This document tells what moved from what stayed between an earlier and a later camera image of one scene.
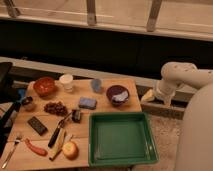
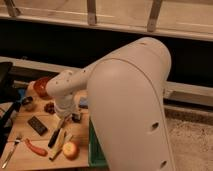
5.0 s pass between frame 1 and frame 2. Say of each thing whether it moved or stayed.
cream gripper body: moved
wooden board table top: stayed
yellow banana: stayed
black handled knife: stayed
